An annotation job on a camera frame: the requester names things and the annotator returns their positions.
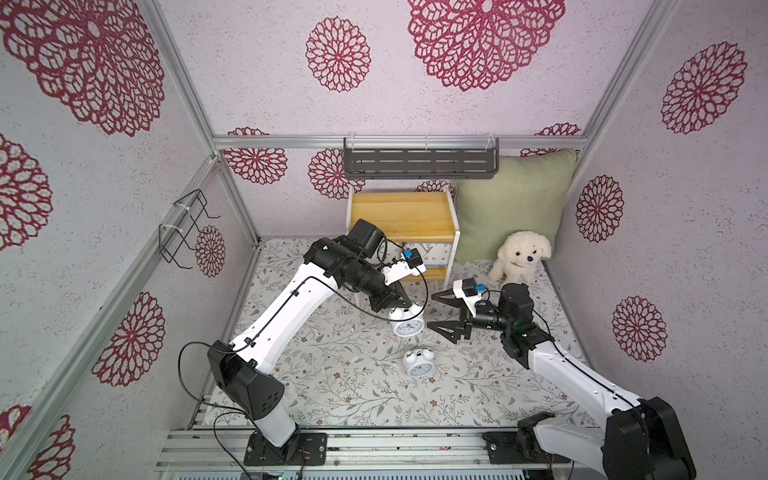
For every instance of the white twin-bell alarm clock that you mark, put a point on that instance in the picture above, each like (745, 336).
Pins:
(419, 362)
(407, 322)

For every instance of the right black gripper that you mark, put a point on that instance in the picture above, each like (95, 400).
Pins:
(468, 320)

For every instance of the grey metal wall shelf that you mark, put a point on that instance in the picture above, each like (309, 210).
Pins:
(369, 163)

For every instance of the black wire wall rack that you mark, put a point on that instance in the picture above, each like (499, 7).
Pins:
(173, 237)

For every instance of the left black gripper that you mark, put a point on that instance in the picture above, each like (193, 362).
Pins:
(389, 298)

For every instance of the yellow wooden two-tier shelf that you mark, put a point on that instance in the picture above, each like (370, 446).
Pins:
(410, 219)

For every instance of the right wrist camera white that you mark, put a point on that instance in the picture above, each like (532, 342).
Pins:
(470, 292)

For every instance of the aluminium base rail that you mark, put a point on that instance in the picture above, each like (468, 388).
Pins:
(483, 452)

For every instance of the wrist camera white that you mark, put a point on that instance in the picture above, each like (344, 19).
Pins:
(410, 263)
(470, 292)

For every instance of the grey square alarm clock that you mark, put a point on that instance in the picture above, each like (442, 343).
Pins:
(435, 254)

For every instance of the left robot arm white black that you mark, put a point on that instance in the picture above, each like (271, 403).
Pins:
(242, 368)

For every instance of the white plush dog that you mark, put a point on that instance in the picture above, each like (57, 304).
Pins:
(519, 257)

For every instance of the green cushion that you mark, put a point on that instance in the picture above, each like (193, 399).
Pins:
(525, 194)

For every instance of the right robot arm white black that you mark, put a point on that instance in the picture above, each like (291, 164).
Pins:
(634, 438)

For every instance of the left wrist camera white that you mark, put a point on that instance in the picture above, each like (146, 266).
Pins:
(410, 263)

